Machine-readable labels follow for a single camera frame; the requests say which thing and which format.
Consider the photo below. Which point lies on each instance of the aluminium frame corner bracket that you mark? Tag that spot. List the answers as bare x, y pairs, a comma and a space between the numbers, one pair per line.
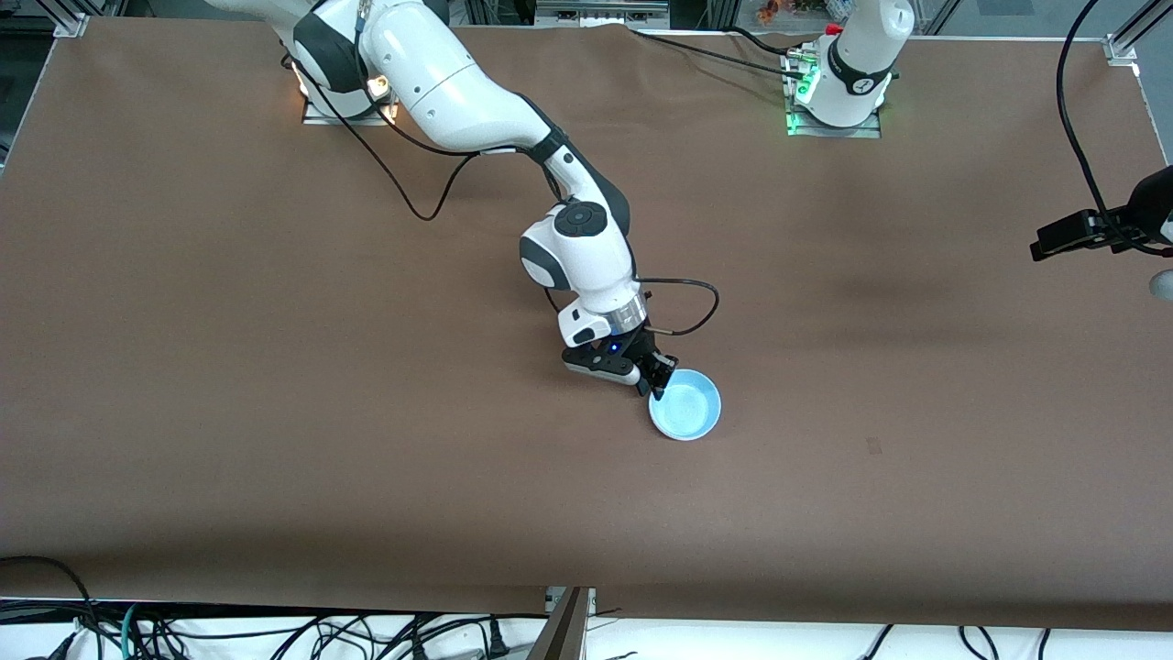
71, 20
1127, 41

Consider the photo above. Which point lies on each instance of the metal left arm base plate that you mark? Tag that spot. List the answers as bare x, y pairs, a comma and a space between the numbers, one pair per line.
872, 131

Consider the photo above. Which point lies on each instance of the brown support beam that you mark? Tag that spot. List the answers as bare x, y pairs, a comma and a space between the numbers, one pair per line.
559, 632

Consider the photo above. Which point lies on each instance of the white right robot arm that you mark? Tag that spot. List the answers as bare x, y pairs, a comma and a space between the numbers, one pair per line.
458, 92

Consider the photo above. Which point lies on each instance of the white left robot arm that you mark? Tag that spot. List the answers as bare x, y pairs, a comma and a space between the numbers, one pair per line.
861, 55

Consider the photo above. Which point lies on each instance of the brown table cover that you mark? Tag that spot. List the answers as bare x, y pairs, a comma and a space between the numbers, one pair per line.
825, 504

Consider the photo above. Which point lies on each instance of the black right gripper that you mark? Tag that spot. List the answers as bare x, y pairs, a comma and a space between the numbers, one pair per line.
639, 349

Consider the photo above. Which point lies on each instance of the colourful background object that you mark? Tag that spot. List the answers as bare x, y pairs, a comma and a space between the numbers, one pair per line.
797, 9

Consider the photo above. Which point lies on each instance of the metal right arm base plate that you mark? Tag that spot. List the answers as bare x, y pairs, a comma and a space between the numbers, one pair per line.
348, 120

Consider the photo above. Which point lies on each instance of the grey power strip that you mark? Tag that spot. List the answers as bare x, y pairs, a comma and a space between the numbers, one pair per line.
600, 11

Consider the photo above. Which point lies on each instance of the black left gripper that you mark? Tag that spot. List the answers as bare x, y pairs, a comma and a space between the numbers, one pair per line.
1063, 235

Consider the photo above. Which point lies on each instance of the blue bowl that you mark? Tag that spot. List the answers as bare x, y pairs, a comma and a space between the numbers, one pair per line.
689, 405

